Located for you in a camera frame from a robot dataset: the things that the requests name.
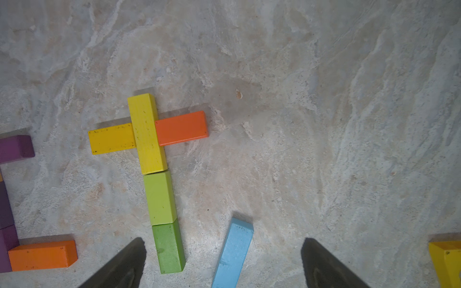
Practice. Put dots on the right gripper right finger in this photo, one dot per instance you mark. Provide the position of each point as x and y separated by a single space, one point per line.
323 270

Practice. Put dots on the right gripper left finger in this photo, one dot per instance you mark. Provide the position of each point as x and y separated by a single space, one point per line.
125 270

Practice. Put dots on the lime green block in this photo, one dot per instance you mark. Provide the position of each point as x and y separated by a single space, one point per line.
160 198

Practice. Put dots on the light blue block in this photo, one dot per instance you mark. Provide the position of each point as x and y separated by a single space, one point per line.
233 255

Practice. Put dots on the purple block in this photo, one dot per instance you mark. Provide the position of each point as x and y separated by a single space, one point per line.
16 148
6 215
8 240

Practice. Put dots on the yellow block small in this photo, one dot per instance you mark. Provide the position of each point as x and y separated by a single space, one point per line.
111 139

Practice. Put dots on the red orange block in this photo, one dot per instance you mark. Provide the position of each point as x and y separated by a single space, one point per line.
182 128

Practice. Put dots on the yellow triangle frame piece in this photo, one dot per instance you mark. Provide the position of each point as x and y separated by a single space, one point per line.
446 258

